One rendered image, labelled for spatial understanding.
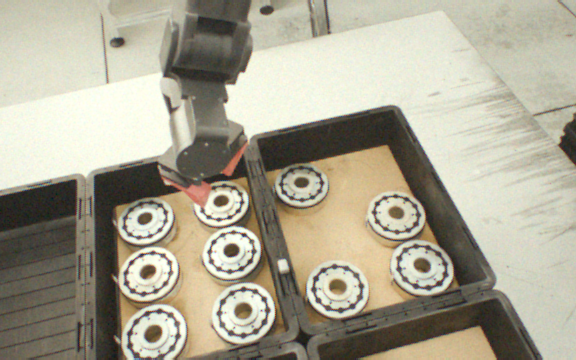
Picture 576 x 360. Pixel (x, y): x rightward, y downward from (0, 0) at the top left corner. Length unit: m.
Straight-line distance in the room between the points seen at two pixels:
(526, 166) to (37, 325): 1.05
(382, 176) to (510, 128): 0.44
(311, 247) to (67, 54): 2.25
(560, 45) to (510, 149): 1.64
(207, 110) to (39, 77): 2.39
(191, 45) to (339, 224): 0.53
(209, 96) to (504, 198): 0.82
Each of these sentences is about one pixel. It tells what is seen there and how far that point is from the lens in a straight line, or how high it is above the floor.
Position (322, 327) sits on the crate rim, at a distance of 0.74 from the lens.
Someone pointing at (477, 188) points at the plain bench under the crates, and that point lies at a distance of 1.20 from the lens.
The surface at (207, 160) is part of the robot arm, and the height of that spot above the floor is 1.23.
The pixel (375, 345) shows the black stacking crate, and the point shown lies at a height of 0.86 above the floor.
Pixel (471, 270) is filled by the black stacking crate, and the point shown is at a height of 0.90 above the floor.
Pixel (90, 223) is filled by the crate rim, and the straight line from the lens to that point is 0.90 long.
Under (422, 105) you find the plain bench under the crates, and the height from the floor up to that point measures 0.70.
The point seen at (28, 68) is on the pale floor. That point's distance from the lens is 2.96.
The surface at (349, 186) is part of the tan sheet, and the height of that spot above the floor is 0.83.
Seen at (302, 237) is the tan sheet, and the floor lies 0.83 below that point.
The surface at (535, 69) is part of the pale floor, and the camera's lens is 2.70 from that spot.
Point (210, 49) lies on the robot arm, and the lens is 0.51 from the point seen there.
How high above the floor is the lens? 1.62
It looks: 52 degrees down
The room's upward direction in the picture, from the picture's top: 6 degrees counter-clockwise
